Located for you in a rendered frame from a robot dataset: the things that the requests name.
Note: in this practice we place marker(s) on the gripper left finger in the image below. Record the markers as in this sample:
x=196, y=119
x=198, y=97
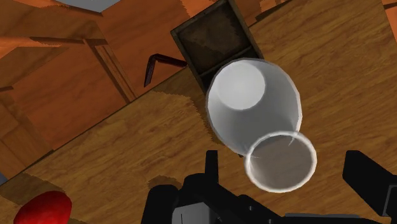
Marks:
x=211, y=164

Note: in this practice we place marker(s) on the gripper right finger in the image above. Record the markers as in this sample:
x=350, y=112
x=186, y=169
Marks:
x=369, y=176

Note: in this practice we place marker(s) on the white vase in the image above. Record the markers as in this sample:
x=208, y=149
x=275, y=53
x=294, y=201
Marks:
x=248, y=121

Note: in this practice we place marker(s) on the wooden table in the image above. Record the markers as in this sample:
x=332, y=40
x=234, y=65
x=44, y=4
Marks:
x=341, y=77

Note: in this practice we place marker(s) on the dark brown divided box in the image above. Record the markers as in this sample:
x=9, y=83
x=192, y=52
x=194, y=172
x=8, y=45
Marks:
x=214, y=37

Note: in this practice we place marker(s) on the red round fruit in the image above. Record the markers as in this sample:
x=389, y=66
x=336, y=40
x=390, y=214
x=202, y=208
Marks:
x=43, y=209

